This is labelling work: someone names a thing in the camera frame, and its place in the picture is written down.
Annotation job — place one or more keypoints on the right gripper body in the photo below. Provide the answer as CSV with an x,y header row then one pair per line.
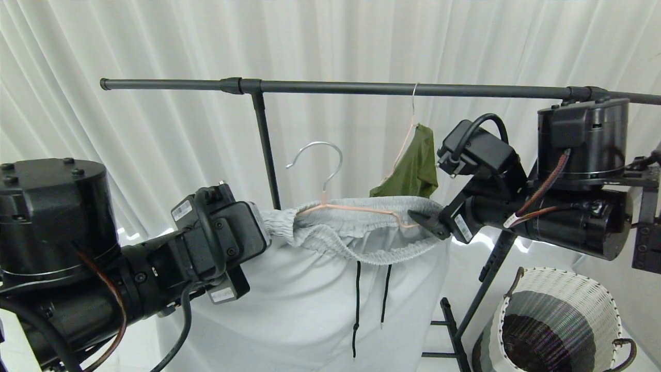
x,y
568,222

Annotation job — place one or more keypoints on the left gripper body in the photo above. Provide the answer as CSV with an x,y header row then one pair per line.
x,y
160,274

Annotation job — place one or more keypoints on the green long-sleeved shirt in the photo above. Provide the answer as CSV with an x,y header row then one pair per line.
x,y
415,165

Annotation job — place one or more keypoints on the pink clothes hanger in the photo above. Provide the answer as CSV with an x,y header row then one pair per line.
x,y
405,144
338,160

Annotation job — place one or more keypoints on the white laundry basket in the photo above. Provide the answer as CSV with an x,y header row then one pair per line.
x,y
552,310

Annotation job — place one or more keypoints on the black clothes rack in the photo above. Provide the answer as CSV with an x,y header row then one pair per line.
x,y
361,88

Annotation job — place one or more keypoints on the white curtain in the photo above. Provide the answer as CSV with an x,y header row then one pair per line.
x,y
155,41

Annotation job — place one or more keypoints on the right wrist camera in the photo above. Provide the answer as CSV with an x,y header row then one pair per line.
x,y
485,152

